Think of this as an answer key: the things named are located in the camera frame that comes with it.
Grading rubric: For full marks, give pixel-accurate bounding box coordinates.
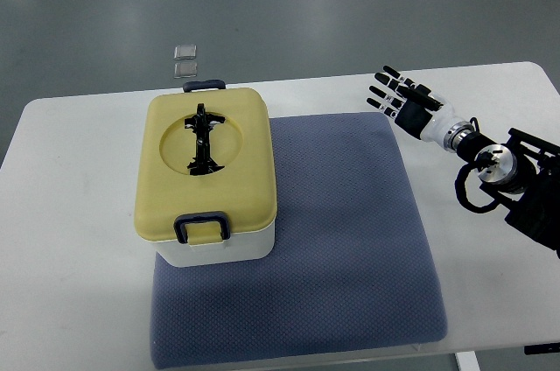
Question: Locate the blue grey cushion mat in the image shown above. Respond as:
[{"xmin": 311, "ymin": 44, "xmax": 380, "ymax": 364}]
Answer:
[{"xmin": 150, "ymin": 112, "xmax": 447, "ymax": 369}]

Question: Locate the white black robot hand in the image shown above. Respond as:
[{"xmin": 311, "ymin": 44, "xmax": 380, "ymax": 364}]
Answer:
[{"xmin": 367, "ymin": 66, "xmax": 475, "ymax": 152}]

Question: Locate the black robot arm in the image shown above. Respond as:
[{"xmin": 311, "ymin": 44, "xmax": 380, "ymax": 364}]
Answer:
[{"xmin": 451, "ymin": 118, "xmax": 559, "ymax": 252}]

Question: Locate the yellow box lid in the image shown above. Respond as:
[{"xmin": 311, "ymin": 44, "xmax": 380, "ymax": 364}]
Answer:
[{"xmin": 134, "ymin": 87, "xmax": 277, "ymax": 245}]

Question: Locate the black table bracket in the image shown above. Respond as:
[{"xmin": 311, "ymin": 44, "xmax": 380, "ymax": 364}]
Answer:
[{"xmin": 524, "ymin": 342, "xmax": 560, "ymax": 355}]

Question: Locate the white table leg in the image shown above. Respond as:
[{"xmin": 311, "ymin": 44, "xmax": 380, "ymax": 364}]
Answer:
[{"xmin": 455, "ymin": 351, "xmax": 481, "ymax": 371}]

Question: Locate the upper clear floor plate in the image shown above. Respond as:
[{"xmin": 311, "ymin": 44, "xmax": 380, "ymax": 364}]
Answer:
[{"xmin": 173, "ymin": 44, "xmax": 197, "ymax": 60}]

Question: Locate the white storage box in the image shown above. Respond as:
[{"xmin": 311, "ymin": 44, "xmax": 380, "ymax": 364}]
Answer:
[{"xmin": 151, "ymin": 220, "xmax": 276, "ymax": 268}]

